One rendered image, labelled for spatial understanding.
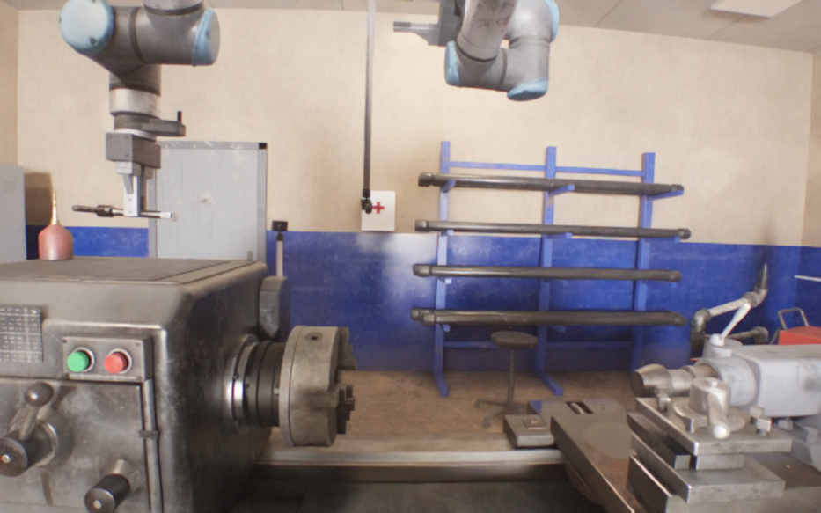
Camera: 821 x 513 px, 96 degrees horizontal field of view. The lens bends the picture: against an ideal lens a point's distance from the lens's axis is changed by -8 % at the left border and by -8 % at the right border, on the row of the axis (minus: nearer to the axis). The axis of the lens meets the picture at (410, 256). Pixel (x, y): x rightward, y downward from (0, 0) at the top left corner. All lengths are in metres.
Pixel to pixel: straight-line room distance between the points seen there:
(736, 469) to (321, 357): 0.73
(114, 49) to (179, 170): 3.49
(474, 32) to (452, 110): 3.19
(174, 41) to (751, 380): 1.34
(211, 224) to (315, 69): 1.74
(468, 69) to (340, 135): 3.11
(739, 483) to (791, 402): 0.46
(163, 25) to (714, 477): 1.11
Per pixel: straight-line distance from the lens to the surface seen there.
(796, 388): 1.26
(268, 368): 0.87
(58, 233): 1.18
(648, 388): 1.06
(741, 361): 1.22
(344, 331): 0.96
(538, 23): 1.01
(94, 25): 0.84
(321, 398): 0.80
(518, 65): 0.96
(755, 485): 0.85
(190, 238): 4.24
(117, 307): 0.75
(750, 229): 5.39
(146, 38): 0.82
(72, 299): 0.80
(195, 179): 4.23
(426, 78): 4.09
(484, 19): 0.85
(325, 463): 1.15
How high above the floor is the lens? 1.44
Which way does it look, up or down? 5 degrees down
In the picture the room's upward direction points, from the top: 2 degrees clockwise
